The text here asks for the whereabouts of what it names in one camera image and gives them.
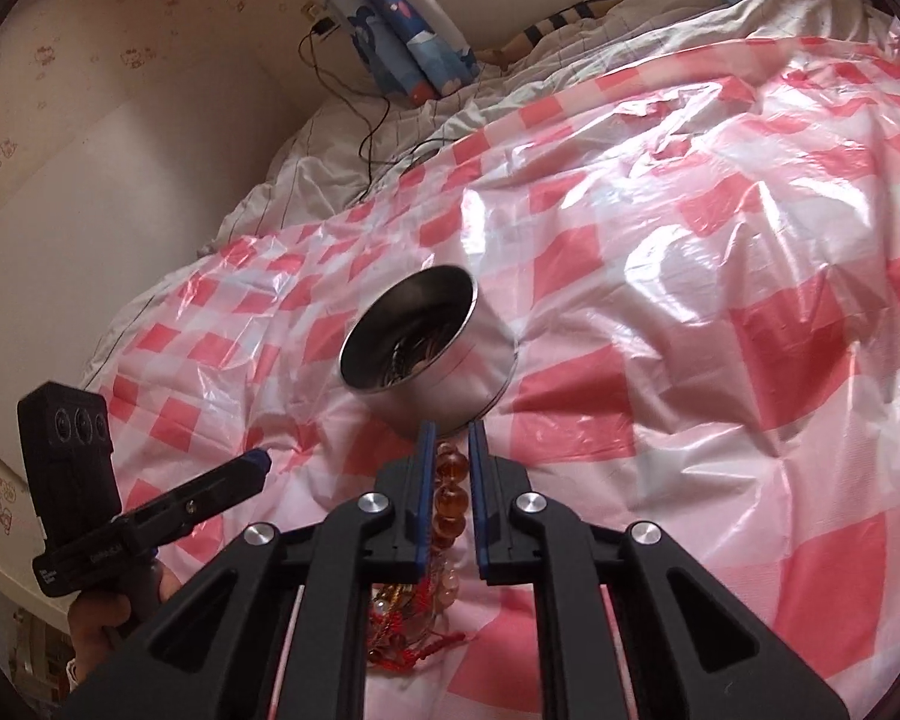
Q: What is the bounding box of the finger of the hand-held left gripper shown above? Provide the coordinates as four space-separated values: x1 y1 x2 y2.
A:
122 450 273 560

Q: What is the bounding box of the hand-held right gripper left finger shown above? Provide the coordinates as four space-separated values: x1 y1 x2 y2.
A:
52 420 436 720

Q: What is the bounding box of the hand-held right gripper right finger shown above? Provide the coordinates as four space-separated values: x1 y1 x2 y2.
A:
469 420 848 720

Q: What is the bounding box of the amber bead bracelet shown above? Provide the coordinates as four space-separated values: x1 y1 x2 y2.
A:
430 441 468 563

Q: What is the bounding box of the pink bead bracelet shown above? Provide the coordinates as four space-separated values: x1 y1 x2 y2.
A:
418 561 464 620

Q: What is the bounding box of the round metal tin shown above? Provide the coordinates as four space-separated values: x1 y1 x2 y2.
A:
337 264 522 442

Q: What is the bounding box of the person's left hand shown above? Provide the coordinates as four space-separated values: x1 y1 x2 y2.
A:
67 565 188 682

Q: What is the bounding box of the red checkered plastic sheet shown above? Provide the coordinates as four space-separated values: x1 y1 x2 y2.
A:
82 0 900 720

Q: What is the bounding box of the white quilt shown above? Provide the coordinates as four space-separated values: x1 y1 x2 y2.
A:
82 0 900 385

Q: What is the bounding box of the blue cartoon printed cloth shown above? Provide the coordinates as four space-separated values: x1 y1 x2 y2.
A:
321 0 482 103

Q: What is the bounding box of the dark striped cloth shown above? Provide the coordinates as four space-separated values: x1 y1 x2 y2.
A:
480 0 640 68

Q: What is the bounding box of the black cable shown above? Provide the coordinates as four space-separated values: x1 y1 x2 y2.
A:
298 15 467 197

